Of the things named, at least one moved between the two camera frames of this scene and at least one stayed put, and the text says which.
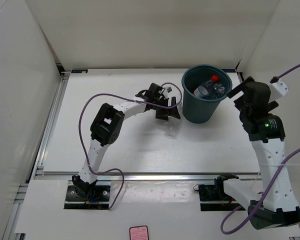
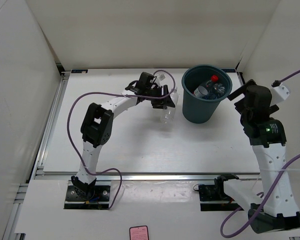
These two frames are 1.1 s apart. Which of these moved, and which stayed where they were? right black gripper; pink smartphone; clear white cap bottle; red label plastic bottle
Moved: clear white cap bottle
Stayed: right black gripper; pink smartphone; red label plastic bottle
